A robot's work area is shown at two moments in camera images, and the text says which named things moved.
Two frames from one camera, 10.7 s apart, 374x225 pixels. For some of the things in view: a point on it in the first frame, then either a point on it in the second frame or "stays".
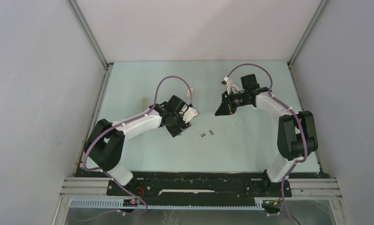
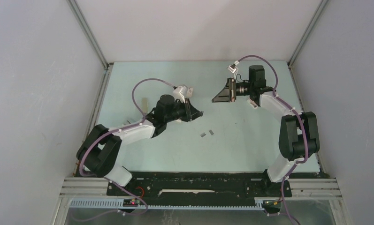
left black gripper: (175, 131) → (190, 113)
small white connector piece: (226, 81) → (232, 69)
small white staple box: (188, 92) stays
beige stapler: (144, 103) stays
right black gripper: (226, 108) → (228, 94)
